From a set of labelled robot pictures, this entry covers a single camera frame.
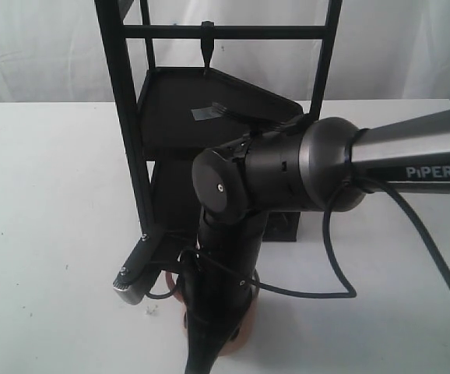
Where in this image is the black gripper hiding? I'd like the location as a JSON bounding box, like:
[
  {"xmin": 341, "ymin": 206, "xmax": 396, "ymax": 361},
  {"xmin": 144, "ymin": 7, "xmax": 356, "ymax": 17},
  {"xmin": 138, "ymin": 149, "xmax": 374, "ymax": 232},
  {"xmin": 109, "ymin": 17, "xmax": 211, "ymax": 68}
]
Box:
[{"xmin": 178, "ymin": 249, "xmax": 256, "ymax": 373}]

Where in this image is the pink ceramic mug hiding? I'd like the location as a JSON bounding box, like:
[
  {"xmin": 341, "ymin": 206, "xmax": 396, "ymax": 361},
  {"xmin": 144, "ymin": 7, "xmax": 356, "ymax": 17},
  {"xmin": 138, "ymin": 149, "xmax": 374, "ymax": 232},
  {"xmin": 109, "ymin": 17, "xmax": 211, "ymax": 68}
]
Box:
[{"xmin": 165, "ymin": 239, "xmax": 261, "ymax": 358}]

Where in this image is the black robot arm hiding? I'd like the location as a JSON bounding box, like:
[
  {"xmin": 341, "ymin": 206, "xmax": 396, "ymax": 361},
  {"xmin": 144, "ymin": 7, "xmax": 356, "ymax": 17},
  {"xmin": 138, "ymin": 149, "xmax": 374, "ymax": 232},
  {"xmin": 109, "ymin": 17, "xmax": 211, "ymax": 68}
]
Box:
[{"xmin": 178, "ymin": 110, "xmax": 450, "ymax": 373}]

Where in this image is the grey tape patch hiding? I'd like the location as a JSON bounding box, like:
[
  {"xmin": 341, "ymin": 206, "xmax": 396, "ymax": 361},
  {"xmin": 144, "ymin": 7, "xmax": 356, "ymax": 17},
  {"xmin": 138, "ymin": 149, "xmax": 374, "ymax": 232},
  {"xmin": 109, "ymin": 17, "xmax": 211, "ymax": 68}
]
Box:
[{"xmin": 191, "ymin": 106, "xmax": 223, "ymax": 122}]

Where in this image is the black metal shelf rack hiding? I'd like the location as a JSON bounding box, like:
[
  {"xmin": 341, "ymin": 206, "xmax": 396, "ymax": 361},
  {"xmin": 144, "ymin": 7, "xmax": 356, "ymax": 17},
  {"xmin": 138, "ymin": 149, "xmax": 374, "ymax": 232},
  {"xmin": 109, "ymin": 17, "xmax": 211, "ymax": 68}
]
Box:
[{"xmin": 95, "ymin": 1, "xmax": 342, "ymax": 234}]

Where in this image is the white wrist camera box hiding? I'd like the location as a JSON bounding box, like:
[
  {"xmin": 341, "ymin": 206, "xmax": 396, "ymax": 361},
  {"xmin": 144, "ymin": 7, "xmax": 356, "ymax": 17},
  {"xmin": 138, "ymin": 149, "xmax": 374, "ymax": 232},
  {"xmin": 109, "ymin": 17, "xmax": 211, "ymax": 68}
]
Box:
[{"xmin": 111, "ymin": 231, "xmax": 167, "ymax": 307}]

